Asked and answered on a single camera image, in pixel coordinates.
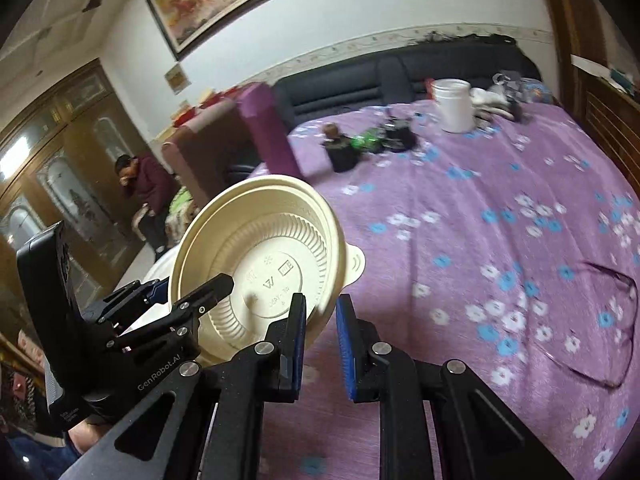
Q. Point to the white plastic jar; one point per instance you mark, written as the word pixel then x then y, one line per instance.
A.
pixel 452 107

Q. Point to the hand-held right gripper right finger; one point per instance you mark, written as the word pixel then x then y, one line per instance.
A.
pixel 345 350

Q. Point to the purple thermos bottle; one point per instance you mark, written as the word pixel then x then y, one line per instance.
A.
pixel 270 130

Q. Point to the wooden wardrobe with glass doors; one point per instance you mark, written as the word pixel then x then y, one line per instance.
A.
pixel 75 135

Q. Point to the person's left hand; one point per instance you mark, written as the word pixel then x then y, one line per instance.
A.
pixel 90 437

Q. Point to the purple floral tablecloth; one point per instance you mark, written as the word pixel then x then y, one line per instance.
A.
pixel 450 310

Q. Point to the cream plastic bowl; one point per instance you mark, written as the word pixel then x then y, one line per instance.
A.
pixel 260 240

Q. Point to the brown upholstered chair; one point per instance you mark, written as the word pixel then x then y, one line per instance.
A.
pixel 215 150

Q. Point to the green circuit board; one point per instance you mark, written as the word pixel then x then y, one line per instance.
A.
pixel 367 141

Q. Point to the wooden door frame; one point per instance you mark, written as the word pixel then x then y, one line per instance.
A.
pixel 560 5

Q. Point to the thin-framed eyeglasses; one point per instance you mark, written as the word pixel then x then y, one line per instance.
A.
pixel 607 270

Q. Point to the small red object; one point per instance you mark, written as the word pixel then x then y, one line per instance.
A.
pixel 429 89

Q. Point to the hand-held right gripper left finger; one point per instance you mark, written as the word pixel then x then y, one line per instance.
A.
pixel 298 345

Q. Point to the black leather sofa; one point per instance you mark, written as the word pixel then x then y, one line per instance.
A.
pixel 350 90

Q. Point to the wooden side cabinet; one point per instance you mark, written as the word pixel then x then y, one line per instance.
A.
pixel 610 125

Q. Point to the small yellow wall calendar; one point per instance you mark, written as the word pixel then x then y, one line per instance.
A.
pixel 176 77

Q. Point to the floral printed blanket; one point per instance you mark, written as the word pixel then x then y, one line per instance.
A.
pixel 181 215

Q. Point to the white crumpled cloth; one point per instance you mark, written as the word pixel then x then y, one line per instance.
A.
pixel 492 102

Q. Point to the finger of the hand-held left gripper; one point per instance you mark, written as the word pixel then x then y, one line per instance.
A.
pixel 205 297
pixel 140 297

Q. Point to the black electronic device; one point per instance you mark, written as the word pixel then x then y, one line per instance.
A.
pixel 400 137

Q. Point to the black cylinder with wooden knob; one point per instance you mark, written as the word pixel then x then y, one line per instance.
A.
pixel 342 152

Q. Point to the pile of red dishes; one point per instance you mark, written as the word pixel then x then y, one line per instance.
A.
pixel 205 105

